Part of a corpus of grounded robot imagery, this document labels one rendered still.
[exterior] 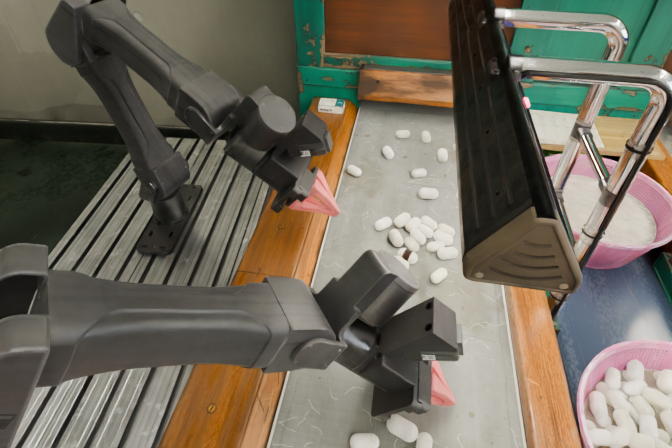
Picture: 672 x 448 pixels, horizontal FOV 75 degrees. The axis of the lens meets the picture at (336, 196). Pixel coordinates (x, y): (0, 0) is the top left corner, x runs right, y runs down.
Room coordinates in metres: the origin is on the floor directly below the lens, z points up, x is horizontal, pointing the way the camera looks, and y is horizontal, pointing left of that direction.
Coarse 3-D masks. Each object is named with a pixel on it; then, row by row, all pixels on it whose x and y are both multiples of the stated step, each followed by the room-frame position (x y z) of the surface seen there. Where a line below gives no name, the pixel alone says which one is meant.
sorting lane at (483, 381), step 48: (384, 144) 0.83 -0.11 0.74; (432, 144) 0.83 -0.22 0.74; (336, 192) 0.66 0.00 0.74; (384, 192) 0.66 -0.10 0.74; (336, 240) 0.53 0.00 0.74; (384, 240) 0.53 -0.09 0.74; (432, 240) 0.53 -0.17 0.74; (432, 288) 0.43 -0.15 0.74; (480, 288) 0.43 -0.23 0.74; (480, 336) 0.34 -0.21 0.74; (288, 384) 0.27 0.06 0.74; (336, 384) 0.27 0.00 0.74; (480, 384) 0.27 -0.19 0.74; (288, 432) 0.21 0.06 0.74; (336, 432) 0.21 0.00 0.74; (384, 432) 0.21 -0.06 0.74; (432, 432) 0.21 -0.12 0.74; (480, 432) 0.21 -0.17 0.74
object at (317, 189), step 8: (320, 184) 0.52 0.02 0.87; (312, 192) 0.51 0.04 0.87; (320, 192) 0.51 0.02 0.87; (288, 200) 0.52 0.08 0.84; (296, 200) 0.51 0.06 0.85; (304, 200) 0.52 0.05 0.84; (328, 200) 0.52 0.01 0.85; (296, 208) 0.51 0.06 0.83; (304, 208) 0.52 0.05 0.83; (312, 208) 0.52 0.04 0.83; (320, 208) 0.52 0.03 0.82; (336, 208) 0.52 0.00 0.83
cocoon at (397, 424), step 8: (392, 416) 0.22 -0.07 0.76; (400, 416) 0.23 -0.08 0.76; (392, 424) 0.22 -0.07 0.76; (400, 424) 0.21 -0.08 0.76; (408, 424) 0.21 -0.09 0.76; (392, 432) 0.21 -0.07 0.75; (400, 432) 0.21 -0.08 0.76; (408, 432) 0.21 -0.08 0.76; (416, 432) 0.21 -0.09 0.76; (408, 440) 0.20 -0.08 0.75
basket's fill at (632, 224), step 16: (576, 176) 0.73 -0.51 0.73; (576, 192) 0.67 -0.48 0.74; (592, 192) 0.68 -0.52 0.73; (576, 208) 0.62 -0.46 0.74; (592, 208) 0.63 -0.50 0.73; (624, 208) 0.62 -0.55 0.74; (640, 208) 0.63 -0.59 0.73; (576, 224) 0.58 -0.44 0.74; (624, 224) 0.58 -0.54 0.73; (640, 224) 0.58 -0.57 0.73; (608, 240) 0.54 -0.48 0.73; (624, 240) 0.54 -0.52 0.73; (640, 240) 0.54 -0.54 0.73
